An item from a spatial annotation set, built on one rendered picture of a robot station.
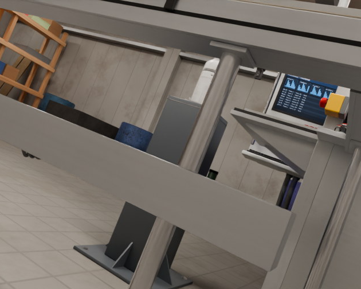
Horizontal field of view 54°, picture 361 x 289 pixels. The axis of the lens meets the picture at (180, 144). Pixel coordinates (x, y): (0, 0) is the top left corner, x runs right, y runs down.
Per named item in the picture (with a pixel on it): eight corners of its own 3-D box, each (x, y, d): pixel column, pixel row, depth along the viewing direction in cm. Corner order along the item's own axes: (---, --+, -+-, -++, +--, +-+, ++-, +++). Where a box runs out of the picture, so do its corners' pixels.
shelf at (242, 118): (338, 171, 205) (339, 168, 205) (338, 145, 142) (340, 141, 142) (259, 145, 226) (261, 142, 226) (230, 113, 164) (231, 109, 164)
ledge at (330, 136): (354, 149, 138) (356, 145, 138) (356, 142, 126) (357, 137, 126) (317, 139, 144) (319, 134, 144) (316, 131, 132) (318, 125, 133)
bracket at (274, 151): (315, 186, 200) (323, 164, 201) (314, 185, 197) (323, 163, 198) (258, 165, 215) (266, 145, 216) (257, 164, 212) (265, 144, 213)
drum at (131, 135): (141, 185, 603) (161, 137, 608) (121, 180, 550) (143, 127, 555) (116, 173, 631) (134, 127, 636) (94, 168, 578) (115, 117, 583)
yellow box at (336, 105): (343, 119, 140) (349, 102, 141) (344, 114, 134) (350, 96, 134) (324, 114, 144) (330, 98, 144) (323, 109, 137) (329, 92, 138)
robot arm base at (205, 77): (176, 97, 179) (189, 64, 180) (191, 109, 196) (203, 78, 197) (208, 107, 170) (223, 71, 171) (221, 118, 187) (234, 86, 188)
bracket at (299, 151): (309, 173, 155) (319, 145, 156) (308, 172, 153) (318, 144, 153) (237, 148, 170) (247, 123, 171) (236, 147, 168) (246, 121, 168)
